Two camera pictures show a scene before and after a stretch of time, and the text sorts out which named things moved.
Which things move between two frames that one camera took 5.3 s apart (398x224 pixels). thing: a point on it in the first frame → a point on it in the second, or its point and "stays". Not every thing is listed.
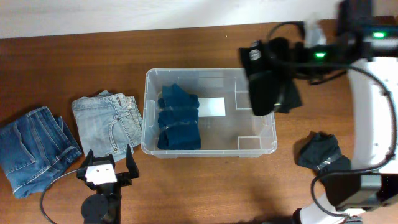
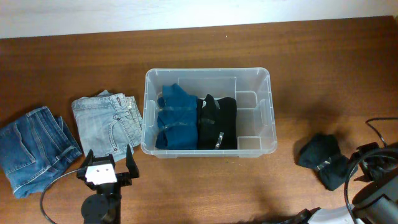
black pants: x=268 y=66 → x=217 y=123
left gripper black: x=123 y=178 stays
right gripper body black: x=317 y=62 → x=370 y=150
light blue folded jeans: x=107 y=124 stays
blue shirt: x=179 y=127 stays
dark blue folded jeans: x=35 y=149 stays
